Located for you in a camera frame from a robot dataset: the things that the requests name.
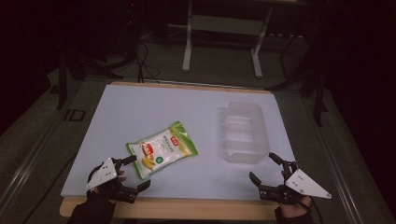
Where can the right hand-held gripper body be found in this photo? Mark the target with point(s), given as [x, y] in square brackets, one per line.
[306, 185]

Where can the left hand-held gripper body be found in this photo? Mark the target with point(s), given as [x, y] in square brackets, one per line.
[104, 174]

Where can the green and white snack packet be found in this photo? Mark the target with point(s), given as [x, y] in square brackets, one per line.
[162, 150]

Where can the clear plastic container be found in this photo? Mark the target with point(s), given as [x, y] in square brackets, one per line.
[246, 134]

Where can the person's left hand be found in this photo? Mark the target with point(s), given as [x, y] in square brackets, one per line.
[121, 179]

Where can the person's right hand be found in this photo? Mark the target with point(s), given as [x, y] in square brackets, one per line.
[292, 210]

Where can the white paper sheet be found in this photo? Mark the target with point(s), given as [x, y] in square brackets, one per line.
[155, 105]

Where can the black metal stand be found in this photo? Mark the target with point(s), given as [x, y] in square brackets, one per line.
[317, 93]

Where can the white metal stand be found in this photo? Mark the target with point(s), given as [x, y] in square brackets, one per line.
[187, 46]

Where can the metal rail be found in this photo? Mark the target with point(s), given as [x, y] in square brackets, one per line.
[28, 158]
[337, 168]

